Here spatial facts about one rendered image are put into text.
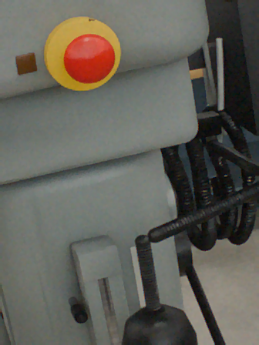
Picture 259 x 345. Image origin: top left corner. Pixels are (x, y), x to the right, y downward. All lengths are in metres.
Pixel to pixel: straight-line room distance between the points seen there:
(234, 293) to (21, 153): 3.47
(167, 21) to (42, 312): 0.35
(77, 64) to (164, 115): 0.20
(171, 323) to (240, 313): 3.26
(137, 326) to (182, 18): 0.28
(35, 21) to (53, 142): 0.16
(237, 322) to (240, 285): 0.36
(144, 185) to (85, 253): 0.10
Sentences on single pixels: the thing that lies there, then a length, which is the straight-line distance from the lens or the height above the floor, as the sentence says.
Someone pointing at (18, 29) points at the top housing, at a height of 1.79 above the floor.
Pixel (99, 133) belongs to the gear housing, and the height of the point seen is 1.66.
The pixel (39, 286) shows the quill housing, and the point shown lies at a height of 1.51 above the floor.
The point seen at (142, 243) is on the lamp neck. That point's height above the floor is 1.58.
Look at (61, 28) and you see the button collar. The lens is 0.77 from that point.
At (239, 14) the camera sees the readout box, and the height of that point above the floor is 1.69.
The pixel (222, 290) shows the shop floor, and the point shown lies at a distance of 4.38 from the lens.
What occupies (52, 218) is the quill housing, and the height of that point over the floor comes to 1.58.
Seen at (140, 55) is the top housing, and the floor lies 1.75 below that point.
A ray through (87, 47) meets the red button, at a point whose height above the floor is 1.77.
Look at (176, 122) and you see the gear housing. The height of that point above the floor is 1.66.
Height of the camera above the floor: 1.91
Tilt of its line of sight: 18 degrees down
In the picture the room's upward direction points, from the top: 9 degrees counter-clockwise
